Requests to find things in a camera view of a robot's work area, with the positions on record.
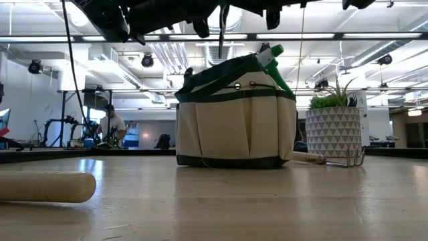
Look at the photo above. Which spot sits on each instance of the cream green-trimmed gardening bag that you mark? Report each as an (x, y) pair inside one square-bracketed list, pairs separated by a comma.
[(234, 130)]

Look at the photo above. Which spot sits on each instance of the potted plant triangle-pattern pot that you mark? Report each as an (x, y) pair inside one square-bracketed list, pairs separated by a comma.
[(332, 132)]

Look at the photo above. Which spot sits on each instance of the computer monitor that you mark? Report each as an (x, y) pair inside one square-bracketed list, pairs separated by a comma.
[(4, 118)]

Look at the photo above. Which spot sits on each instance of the black metal table frame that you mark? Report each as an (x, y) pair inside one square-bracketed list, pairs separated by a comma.
[(100, 152)]

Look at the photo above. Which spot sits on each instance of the blue cabinet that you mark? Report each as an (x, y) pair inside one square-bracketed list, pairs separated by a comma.
[(132, 137)]

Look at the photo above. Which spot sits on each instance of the black backpack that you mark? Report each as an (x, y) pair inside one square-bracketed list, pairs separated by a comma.
[(163, 141)]

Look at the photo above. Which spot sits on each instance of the green spray bottle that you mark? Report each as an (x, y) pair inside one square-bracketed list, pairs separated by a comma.
[(272, 63)]

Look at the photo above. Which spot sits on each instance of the black hanging camera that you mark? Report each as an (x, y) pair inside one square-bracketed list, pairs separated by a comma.
[(264, 47)]

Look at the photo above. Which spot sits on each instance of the red strip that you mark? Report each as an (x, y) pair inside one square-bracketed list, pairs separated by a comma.
[(3, 131)]

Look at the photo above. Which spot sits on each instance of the black metal stand frame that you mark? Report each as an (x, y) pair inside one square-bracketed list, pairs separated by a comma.
[(63, 117)]

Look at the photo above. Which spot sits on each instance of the silver ventilation duct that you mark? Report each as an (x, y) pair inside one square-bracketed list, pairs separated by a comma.
[(234, 55)]

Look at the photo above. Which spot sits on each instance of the black overhead frame bar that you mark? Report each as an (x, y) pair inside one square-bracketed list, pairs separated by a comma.
[(338, 36)]

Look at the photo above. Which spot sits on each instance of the person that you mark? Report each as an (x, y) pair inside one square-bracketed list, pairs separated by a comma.
[(112, 125)]

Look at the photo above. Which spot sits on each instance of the black background robot arm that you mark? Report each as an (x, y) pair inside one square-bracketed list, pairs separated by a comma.
[(53, 132)]

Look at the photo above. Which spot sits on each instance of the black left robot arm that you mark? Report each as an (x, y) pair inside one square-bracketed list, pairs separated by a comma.
[(100, 16)]

